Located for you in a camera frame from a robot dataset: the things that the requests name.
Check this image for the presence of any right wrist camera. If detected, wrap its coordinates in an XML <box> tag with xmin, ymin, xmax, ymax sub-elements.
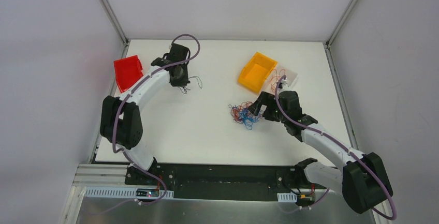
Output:
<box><xmin>277</xmin><ymin>80</ymin><xmax>291</xmax><ymax>92</ymax></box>

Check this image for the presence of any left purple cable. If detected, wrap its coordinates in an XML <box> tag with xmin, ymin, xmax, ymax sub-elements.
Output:
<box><xmin>87</xmin><ymin>33</ymin><xmax>201</xmax><ymax>215</ymax></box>

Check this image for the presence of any aluminium frame rail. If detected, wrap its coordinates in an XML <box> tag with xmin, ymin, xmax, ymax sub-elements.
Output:
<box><xmin>72</xmin><ymin>164</ymin><xmax>128</xmax><ymax>187</ymax></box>

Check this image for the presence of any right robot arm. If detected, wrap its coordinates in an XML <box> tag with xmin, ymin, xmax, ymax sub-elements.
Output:
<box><xmin>248</xmin><ymin>91</ymin><xmax>397</xmax><ymax>220</ymax></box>

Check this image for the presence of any orange wire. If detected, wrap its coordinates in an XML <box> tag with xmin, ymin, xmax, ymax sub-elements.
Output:
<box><xmin>270</xmin><ymin>69</ymin><xmax>287</xmax><ymax>94</ymax></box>

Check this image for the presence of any red plastic bin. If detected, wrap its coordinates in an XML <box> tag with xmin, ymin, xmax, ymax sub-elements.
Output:
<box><xmin>113</xmin><ymin>55</ymin><xmax>144</xmax><ymax>93</ymax></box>

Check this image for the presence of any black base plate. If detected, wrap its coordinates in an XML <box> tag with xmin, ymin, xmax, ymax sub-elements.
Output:
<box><xmin>125</xmin><ymin>162</ymin><xmax>323</xmax><ymax>201</ymax></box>

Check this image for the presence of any white plastic bin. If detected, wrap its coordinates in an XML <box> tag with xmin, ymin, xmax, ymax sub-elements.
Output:
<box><xmin>261</xmin><ymin>64</ymin><xmax>298</xmax><ymax>94</ymax></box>

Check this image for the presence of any coloured wire bundle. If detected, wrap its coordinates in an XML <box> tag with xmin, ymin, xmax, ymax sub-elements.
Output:
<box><xmin>228</xmin><ymin>101</ymin><xmax>266</xmax><ymax>130</ymax></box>

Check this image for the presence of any right white cable duct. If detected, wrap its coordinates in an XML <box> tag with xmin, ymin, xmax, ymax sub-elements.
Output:
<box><xmin>277</xmin><ymin>192</ymin><xmax>297</xmax><ymax>203</ymax></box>

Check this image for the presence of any dark purple wire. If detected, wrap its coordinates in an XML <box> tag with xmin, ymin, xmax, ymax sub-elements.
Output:
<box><xmin>177</xmin><ymin>76</ymin><xmax>203</xmax><ymax>95</ymax></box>

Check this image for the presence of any white cable duct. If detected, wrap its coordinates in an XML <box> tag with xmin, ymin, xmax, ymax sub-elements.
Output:
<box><xmin>84</xmin><ymin>187</ymin><xmax>174</xmax><ymax>200</ymax></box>
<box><xmin>277</xmin><ymin>192</ymin><xmax>297</xmax><ymax>203</ymax></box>

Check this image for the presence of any left white cable duct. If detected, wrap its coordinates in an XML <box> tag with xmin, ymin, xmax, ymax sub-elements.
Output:
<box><xmin>84</xmin><ymin>187</ymin><xmax>174</xmax><ymax>200</ymax></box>

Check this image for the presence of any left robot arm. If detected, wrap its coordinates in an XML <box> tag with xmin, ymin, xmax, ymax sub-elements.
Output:
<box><xmin>99</xmin><ymin>43</ymin><xmax>191</xmax><ymax>185</ymax></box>

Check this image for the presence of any orange plastic bin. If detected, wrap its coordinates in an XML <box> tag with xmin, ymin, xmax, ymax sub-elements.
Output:
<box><xmin>238</xmin><ymin>52</ymin><xmax>278</xmax><ymax>94</ymax></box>

